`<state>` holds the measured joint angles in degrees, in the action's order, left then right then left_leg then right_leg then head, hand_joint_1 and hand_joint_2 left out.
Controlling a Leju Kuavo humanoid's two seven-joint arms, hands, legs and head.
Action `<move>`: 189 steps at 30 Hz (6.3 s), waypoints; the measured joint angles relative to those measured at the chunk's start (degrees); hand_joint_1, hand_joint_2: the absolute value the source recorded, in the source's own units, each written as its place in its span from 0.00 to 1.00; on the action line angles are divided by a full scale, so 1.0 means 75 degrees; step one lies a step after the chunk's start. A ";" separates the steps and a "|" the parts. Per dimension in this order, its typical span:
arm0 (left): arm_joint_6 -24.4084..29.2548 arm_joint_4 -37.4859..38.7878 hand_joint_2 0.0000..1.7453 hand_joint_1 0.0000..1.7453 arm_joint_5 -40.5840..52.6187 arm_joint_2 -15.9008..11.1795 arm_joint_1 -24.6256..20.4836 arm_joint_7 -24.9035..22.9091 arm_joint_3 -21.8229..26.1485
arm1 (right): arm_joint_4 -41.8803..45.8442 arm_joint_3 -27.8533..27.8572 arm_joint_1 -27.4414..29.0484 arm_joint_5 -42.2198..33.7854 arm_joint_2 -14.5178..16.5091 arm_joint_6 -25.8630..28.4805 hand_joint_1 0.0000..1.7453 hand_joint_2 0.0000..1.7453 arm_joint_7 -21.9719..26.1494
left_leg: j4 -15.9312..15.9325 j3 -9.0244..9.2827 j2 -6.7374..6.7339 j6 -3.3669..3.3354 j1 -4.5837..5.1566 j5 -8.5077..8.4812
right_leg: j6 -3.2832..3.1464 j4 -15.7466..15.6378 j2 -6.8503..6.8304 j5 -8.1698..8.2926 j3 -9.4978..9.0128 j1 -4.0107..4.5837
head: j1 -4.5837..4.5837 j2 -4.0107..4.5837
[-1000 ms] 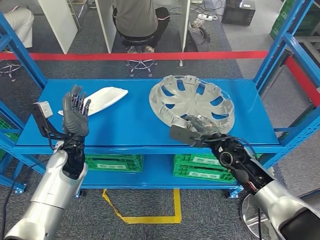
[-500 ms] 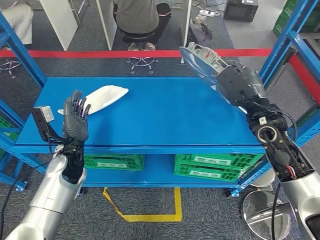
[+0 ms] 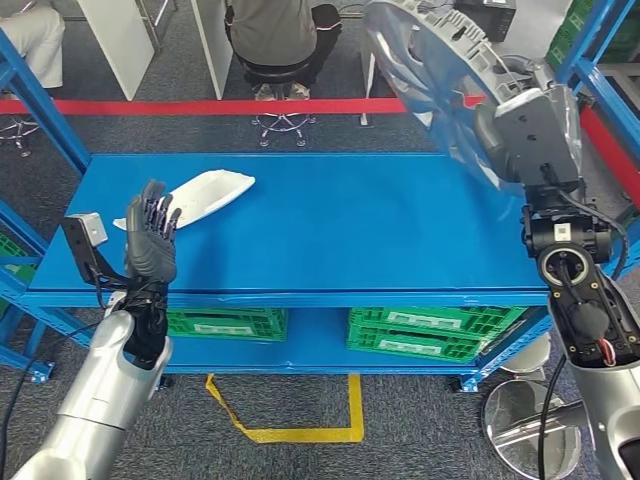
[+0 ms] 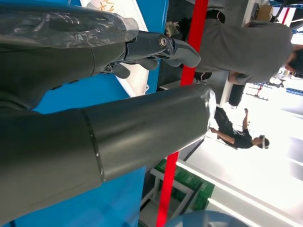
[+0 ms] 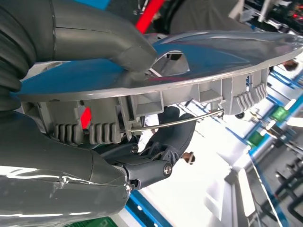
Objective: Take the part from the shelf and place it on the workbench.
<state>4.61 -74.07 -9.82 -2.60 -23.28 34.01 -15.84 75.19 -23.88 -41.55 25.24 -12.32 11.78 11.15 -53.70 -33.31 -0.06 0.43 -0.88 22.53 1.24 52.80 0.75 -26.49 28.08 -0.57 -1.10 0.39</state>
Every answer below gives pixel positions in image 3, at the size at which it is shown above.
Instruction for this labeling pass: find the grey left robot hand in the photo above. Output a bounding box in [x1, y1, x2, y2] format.
[125, 180, 182, 285]

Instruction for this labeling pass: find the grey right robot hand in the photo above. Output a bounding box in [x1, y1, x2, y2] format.
[472, 56, 585, 193]

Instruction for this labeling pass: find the grey plastic wheel cover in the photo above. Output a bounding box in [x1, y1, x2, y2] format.
[361, 0, 551, 195]

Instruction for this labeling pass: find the white curved plastic part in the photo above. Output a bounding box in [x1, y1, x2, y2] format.
[112, 169, 257, 232]

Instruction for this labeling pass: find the blue metal shelf rack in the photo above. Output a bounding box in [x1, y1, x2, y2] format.
[0, 0, 640, 393]

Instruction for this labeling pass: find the black microwave oven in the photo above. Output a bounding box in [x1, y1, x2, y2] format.
[452, 0, 517, 42]

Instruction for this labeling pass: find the green folded plastic crate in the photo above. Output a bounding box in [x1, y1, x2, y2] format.
[0, 231, 37, 319]
[346, 306, 528, 366]
[166, 307, 290, 344]

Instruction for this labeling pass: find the green crate stack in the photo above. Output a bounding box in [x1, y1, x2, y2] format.
[545, 0, 593, 71]

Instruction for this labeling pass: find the white desk panel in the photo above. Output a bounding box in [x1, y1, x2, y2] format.
[190, 0, 235, 101]
[77, 0, 156, 102]
[359, 49, 377, 127]

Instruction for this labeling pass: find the black round stool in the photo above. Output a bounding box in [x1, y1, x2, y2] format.
[0, 113, 42, 159]
[242, 59, 317, 148]

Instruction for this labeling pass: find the person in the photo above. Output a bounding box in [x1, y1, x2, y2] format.
[0, 0, 66, 91]
[225, 0, 343, 102]

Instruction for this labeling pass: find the chrome round stool base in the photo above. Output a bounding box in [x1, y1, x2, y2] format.
[481, 331, 583, 480]

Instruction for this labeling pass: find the yellow floor tape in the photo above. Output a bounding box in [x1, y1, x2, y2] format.
[205, 374, 365, 445]

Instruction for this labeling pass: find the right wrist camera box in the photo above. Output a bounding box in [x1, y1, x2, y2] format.
[492, 89, 581, 190]

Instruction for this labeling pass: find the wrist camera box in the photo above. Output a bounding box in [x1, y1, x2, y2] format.
[60, 213, 128, 287]
[492, 89, 581, 190]

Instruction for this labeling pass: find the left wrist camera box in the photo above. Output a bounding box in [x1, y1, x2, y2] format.
[60, 213, 128, 287]

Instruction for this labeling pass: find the black cable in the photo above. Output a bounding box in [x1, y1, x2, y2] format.
[537, 354, 568, 480]
[0, 321, 98, 452]

